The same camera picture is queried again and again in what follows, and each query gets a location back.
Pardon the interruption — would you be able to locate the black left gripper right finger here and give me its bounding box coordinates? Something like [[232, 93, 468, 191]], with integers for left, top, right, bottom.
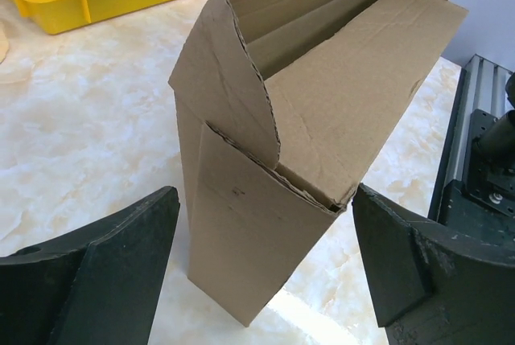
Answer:
[[352, 184, 514, 344]]

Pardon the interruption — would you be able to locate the yellow tape roll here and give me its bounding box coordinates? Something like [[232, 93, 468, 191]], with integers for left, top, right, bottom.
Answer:
[[0, 23, 10, 64]]

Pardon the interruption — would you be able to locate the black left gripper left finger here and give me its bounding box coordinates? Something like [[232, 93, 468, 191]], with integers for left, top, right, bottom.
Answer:
[[1, 186, 180, 344]]

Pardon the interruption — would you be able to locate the aluminium side rail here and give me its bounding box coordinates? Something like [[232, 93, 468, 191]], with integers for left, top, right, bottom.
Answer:
[[428, 55, 514, 224]]

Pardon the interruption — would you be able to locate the brown cardboard box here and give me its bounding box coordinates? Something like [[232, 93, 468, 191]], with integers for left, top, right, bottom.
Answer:
[[169, 0, 467, 326]]

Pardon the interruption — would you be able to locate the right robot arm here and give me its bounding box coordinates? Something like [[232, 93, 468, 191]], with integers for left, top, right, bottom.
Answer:
[[463, 73, 514, 217]]

